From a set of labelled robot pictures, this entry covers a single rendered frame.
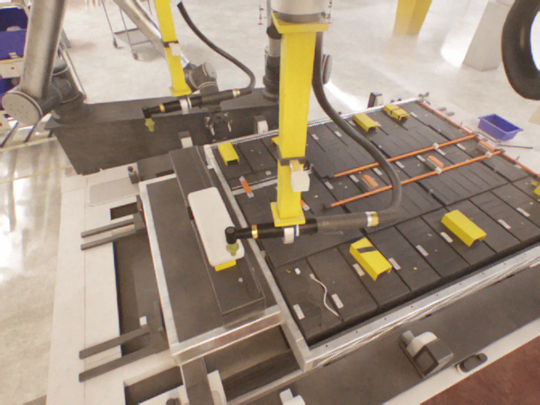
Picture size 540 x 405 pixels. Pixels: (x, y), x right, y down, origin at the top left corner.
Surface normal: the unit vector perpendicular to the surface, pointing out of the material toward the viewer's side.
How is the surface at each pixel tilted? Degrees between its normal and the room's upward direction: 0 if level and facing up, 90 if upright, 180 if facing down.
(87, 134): 90
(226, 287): 0
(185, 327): 0
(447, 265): 0
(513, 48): 75
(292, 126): 90
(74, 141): 90
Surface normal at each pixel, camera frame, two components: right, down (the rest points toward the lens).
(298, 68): 0.14, 0.70
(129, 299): 0.00, -0.71
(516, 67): -0.84, 0.14
